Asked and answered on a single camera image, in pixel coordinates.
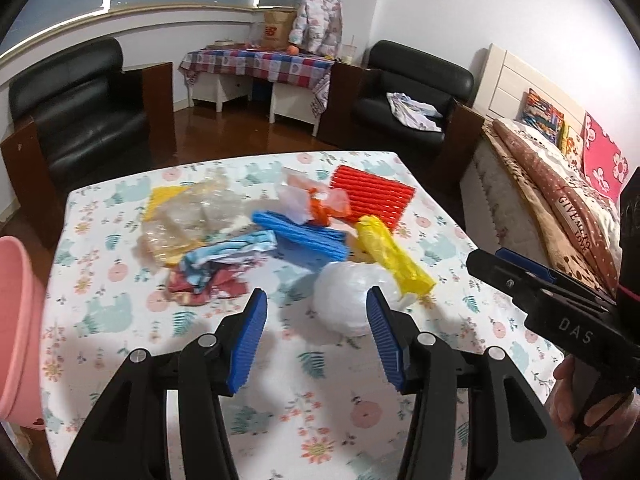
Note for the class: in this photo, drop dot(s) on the striped colourful pillow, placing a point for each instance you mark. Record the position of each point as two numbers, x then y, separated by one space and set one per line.
542 112

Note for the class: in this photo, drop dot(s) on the red foam net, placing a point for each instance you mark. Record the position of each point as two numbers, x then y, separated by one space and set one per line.
372 190

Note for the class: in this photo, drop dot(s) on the cup with straw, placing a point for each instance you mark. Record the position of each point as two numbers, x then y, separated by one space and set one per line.
347 52

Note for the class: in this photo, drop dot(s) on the yellow foam net roll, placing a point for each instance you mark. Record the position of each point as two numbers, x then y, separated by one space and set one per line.
390 250

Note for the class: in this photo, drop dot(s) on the floral tablecloth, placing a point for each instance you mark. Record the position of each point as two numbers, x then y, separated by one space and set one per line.
125 320

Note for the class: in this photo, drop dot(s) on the blue and white wrapper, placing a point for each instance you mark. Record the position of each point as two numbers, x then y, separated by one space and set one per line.
225 255

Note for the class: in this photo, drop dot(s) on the pink flower pillow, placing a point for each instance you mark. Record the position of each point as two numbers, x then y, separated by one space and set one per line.
605 155

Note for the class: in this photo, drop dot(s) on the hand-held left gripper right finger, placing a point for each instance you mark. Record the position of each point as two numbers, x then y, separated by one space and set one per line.
385 340

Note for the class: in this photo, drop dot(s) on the checked tablecloth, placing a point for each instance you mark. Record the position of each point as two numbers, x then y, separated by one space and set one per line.
260 62

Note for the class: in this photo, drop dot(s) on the cream headboard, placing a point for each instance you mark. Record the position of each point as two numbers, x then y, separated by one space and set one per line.
505 80

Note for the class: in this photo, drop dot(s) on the crumpled clear plastic bag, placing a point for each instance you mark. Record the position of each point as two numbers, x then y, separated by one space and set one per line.
185 225

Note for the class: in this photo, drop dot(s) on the brown paper bag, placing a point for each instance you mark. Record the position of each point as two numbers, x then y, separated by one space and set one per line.
277 30

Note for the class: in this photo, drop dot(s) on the white desk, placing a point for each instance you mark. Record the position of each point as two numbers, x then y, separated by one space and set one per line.
230 92

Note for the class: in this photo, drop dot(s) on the patterned cloth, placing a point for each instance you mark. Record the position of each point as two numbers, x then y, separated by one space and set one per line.
412 110

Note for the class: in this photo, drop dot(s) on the black leather armchair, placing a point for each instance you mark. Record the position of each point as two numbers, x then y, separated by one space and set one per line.
80 120
415 75

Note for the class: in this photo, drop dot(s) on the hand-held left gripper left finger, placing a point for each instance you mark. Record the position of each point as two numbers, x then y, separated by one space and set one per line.
247 345

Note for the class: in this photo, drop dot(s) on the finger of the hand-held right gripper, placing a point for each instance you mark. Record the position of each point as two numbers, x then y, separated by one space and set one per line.
500 272
530 266

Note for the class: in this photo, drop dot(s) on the red wrapper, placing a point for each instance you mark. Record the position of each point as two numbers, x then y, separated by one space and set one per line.
227 285

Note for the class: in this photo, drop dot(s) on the yellow pillow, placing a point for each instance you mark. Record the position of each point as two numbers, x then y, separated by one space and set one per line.
572 145

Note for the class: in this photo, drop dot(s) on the brown patterned blanket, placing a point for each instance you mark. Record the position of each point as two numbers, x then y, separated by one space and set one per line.
555 195

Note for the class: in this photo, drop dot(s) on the blue foam net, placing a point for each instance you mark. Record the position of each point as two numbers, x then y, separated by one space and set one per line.
300 240

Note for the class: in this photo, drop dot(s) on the bed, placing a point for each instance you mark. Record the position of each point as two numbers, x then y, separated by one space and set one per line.
490 185

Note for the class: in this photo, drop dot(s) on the pink plastic bucket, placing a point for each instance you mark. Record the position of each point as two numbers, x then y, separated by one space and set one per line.
17 335

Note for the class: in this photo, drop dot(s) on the person's right hand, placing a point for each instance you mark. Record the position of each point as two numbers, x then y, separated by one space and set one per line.
562 385

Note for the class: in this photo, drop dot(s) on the patterned puffer jacket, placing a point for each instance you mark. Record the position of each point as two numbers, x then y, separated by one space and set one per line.
317 20

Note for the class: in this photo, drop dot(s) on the orange and white plastic bag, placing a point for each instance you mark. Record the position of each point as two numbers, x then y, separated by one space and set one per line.
305 200

